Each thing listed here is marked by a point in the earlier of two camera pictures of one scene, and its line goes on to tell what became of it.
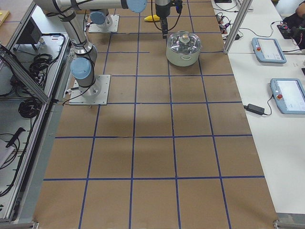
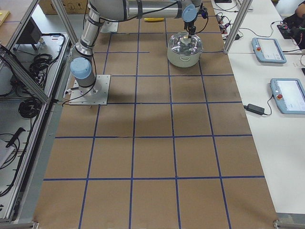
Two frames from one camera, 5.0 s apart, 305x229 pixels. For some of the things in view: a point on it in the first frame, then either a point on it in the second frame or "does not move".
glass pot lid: [184, 42] does not move
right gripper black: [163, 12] → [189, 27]
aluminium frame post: [244, 8] does not move
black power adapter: [254, 109] does not move
